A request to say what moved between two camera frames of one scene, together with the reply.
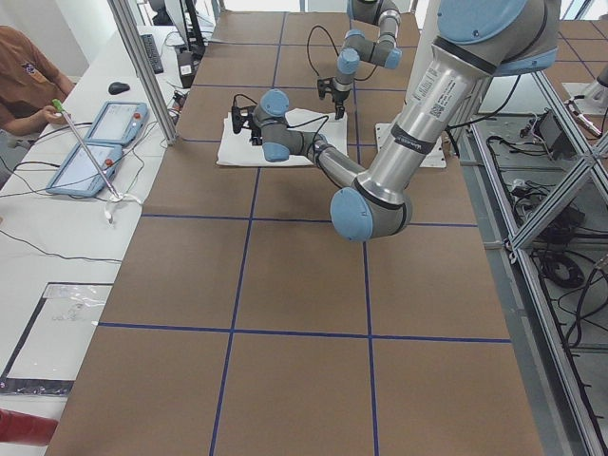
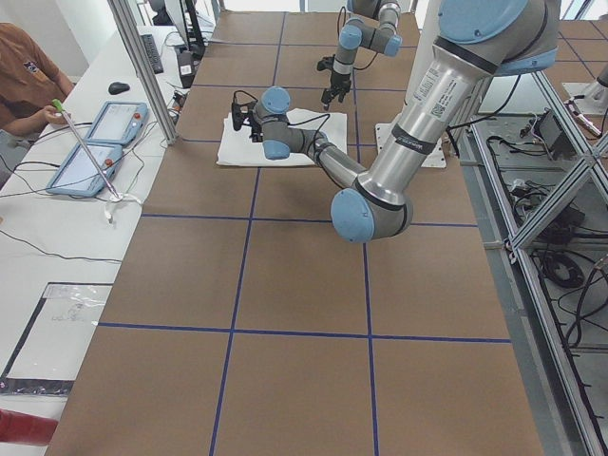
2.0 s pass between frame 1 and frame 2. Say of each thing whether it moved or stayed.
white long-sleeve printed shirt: stayed
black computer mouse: stayed
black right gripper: moved
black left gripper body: stayed
